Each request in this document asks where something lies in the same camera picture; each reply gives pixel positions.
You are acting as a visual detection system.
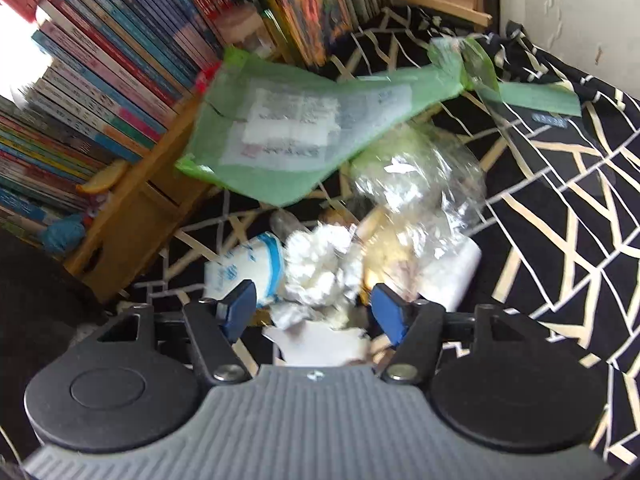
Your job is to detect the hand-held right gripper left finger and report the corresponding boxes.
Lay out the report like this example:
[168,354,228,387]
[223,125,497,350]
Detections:
[97,280,257,386]

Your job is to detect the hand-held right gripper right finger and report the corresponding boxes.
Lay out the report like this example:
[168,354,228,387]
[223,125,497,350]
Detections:
[371,282,543,386]

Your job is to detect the white blue packet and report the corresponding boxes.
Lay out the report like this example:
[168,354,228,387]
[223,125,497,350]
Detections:
[204,232,287,308]

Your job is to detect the gold foil wrapper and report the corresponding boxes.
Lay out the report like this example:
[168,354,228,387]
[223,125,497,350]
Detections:
[360,207,421,291]

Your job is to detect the white plastic packet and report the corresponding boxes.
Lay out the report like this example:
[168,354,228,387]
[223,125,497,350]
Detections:
[417,240,483,313]

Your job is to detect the white paper piece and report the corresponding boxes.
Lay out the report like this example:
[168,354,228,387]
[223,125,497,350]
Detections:
[262,322,373,367]

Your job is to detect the white tissue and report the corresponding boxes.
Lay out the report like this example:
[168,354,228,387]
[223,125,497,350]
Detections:
[270,222,368,331]

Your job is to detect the clear plastic bag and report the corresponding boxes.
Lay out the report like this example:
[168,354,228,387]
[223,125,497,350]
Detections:
[347,125,488,281]

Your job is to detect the green plastic mailer bag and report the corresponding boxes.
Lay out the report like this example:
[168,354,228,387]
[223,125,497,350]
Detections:
[174,35,583,207]

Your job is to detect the wooden desk shelf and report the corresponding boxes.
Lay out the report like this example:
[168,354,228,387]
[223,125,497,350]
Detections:
[62,95,226,306]

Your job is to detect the yellow curved toy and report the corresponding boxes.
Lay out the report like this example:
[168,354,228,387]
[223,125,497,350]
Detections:
[76,160,128,195]

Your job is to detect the blue plush toy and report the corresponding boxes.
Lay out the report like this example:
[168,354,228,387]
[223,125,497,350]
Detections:
[42,215,88,253]

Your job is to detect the black patterned tablecloth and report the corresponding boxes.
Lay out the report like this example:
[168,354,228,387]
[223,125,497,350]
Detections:
[117,5,640,480]

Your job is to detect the pink red small toy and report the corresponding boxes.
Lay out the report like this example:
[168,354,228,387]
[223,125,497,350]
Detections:
[197,67,221,93]

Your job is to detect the row of upright books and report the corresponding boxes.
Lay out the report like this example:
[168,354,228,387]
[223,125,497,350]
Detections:
[0,0,236,241]

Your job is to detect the light wooden book stand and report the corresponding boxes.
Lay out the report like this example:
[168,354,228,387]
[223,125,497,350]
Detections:
[392,0,493,28]

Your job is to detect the stack of thin picture books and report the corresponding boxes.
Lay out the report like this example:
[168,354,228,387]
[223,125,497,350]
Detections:
[245,0,393,68]

